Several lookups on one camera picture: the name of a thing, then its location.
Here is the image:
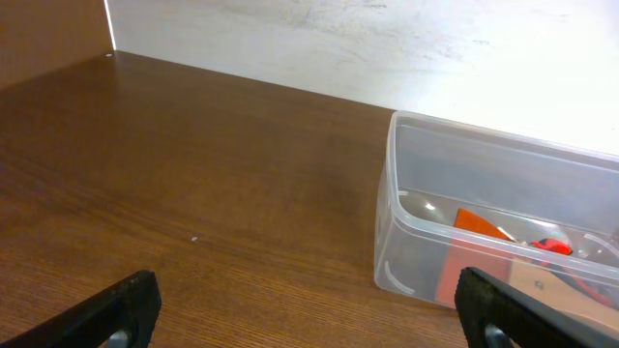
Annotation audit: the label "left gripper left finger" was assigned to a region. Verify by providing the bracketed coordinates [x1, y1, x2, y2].
[1, 270, 162, 348]

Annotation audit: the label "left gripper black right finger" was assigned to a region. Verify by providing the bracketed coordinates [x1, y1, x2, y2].
[455, 267, 618, 348]

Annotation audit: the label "orange scraper wooden handle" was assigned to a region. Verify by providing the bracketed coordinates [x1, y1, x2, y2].
[434, 209, 618, 336]

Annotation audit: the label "red black cutting pliers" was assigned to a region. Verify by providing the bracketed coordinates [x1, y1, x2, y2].
[530, 238, 618, 309]

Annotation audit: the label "clear plastic container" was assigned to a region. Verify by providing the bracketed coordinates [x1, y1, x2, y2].
[373, 111, 618, 307]

